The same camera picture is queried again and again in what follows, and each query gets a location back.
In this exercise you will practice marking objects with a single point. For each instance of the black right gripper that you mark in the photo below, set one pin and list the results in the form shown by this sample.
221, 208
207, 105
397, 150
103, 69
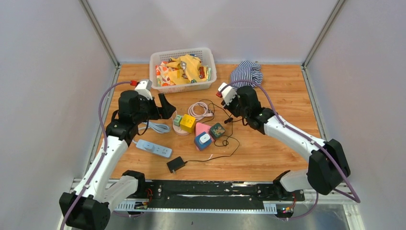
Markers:
230, 107

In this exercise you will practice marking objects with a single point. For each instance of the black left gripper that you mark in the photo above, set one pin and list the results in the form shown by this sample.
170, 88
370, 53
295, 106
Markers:
163, 112

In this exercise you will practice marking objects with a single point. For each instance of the green USB charger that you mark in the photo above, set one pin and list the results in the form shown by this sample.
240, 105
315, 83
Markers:
177, 120

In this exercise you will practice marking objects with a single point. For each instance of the yellow cube socket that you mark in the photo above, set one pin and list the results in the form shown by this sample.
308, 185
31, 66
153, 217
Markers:
187, 123

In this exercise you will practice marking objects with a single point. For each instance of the dark green adapter plug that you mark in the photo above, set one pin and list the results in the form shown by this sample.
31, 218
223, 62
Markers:
216, 131

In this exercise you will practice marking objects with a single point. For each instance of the pink triangular power strip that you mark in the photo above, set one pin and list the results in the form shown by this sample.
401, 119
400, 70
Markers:
201, 127

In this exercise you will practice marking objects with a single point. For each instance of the light blue charger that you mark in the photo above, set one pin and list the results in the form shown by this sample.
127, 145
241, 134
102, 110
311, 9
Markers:
149, 146

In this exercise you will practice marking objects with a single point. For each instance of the white cube charger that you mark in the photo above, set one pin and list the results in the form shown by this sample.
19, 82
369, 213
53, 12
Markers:
204, 138

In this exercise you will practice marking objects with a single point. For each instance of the black power adapter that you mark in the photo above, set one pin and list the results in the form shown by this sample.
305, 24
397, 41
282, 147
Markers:
175, 164

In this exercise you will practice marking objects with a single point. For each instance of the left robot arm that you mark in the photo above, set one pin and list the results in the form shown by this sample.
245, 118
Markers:
90, 205

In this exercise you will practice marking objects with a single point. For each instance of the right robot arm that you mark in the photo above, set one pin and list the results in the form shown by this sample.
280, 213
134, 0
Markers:
327, 163

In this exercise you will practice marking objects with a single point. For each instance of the round pink power strip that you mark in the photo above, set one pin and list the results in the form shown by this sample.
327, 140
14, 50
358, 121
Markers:
178, 130

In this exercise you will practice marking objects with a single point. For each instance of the blue white striped cloth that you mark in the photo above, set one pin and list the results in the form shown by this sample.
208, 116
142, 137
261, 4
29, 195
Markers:
246, 71

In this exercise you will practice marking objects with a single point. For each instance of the white power strip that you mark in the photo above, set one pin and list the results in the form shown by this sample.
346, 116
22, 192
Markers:
158, 149

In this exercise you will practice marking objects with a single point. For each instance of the yellow patterned clothes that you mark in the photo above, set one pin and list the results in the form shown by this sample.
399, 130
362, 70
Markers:
185, 69

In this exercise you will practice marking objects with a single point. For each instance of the white plastic basket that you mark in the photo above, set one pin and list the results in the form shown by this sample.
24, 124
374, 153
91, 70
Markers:
203, 53

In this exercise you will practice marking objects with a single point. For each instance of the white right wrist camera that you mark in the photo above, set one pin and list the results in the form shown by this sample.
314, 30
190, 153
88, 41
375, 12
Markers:
227, 93

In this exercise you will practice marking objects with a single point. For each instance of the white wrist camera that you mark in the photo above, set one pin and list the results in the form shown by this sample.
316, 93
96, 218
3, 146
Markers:
227, 93
143, 88

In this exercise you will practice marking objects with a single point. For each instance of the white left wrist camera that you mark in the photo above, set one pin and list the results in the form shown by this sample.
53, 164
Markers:
143, 88

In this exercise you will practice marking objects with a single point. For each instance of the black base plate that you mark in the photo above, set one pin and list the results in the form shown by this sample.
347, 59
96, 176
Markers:
212, 195

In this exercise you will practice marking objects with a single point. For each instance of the aluminium frame rail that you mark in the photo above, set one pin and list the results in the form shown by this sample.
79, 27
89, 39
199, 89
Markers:
99, 31

